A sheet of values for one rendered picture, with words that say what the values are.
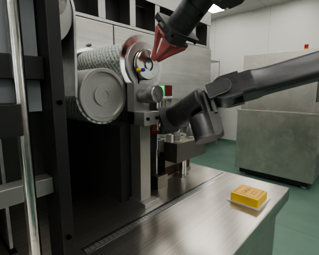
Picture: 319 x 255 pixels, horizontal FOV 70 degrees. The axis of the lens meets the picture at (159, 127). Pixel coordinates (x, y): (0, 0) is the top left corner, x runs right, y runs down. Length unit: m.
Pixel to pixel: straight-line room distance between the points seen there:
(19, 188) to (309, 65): 0.55
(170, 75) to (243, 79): 0.70
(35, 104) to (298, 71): 0.49
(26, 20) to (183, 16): 0.29
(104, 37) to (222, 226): 0.76
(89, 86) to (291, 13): 4.92
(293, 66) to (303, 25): 4.60
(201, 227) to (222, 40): 5.31
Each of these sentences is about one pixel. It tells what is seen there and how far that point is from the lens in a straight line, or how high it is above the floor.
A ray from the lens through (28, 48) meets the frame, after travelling 0.37.
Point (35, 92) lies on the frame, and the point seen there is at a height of 1.18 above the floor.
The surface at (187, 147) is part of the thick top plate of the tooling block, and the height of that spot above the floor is 1.01.
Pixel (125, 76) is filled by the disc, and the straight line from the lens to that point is 0.57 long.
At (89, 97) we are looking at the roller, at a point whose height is 1.17.
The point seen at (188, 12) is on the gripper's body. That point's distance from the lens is 0.52.
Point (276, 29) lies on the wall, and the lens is 5.26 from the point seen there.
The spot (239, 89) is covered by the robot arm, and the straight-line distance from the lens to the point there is 0.53.
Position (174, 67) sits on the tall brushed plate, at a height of 1.30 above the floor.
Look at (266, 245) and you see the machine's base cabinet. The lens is 0.81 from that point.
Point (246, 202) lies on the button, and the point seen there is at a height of 0.91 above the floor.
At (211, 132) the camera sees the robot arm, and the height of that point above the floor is 1.09.
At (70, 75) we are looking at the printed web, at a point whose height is 1.22.
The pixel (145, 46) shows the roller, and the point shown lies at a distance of 0.61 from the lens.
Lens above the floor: 1.19
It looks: 9 degrees down
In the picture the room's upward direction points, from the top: straight up
